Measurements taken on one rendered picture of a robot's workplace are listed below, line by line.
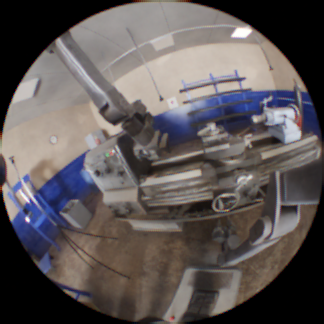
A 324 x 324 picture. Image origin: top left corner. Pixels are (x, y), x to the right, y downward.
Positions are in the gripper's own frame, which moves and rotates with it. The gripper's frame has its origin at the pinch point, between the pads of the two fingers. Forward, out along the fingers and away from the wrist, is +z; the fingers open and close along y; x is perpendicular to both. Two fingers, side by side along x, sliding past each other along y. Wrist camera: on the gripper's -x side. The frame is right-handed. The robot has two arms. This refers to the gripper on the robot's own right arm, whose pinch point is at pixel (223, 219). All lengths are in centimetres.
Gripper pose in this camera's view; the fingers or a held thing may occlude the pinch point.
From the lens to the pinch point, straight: 67.8
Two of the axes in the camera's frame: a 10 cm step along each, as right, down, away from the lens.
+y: -5.8, 6.3, 5.1
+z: 2.0, -5.0, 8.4
